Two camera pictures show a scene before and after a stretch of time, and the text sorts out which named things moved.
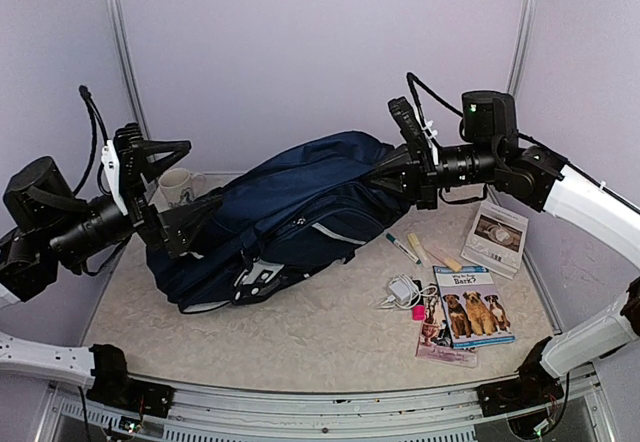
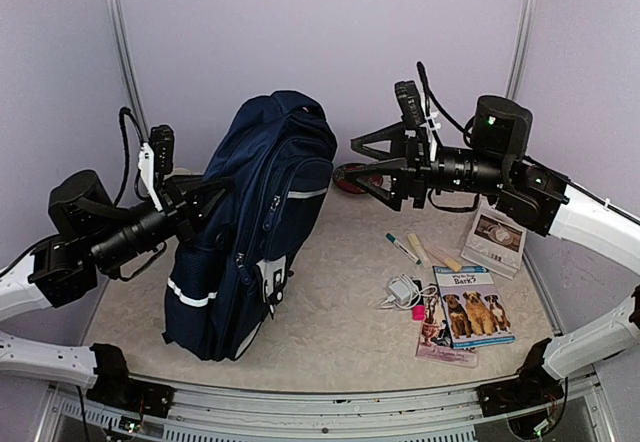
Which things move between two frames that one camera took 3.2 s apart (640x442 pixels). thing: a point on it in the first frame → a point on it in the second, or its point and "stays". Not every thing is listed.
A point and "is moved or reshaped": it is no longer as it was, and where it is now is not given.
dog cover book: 472,307 stays
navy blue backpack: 295,213 is moved or reshaped
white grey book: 497,240 stays
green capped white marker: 392,239 stays
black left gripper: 161,229 → 178,203
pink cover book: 434,340 stays
